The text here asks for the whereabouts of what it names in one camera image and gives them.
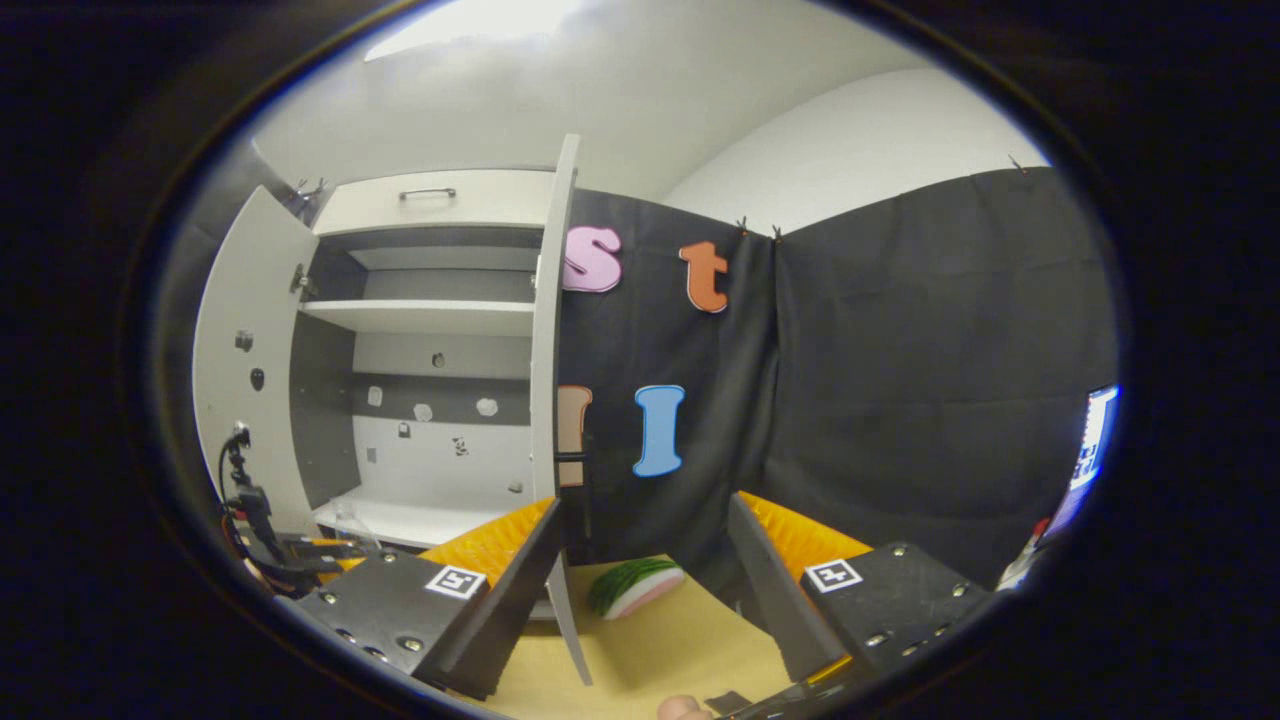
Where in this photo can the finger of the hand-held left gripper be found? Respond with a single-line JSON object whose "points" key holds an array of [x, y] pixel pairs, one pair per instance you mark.
{"points": [[320, 545], [345, 566]]}

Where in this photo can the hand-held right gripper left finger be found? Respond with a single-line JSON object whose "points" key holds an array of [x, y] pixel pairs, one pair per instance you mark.
{"points": [[520, 570]]}

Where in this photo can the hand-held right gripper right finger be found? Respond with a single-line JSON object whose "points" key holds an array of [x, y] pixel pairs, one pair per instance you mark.
{"points": [[775, 585]]}

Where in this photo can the white and grey cabinet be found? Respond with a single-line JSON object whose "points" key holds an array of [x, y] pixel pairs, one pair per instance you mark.
{"points": [[430, 460]]}

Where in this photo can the white cabinet door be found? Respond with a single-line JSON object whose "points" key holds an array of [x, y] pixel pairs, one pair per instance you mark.
{"points": [[250, 330], [550, 330]]}

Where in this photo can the white cabinet shelf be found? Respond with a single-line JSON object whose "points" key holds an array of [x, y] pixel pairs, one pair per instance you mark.
{"points": [[420, 317]]}

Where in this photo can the metal door hinge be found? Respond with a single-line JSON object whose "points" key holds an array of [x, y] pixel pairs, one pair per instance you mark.
{"points": [[302, 282]]}

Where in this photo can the white cabinet drawer front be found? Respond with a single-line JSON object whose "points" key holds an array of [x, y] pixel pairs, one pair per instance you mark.
{"points": [[500, 200]]}

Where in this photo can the watermelon slice toy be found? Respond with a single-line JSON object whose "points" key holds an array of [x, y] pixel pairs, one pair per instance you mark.
{"points": [[635, 588]]}

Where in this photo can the black backdrop cloth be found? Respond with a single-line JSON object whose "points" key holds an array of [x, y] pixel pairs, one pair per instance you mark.
{"points": [[900, 350]]}

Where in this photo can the computer monitor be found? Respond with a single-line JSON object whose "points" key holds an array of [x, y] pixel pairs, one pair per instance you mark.
{"points": [[1095, 440]]}

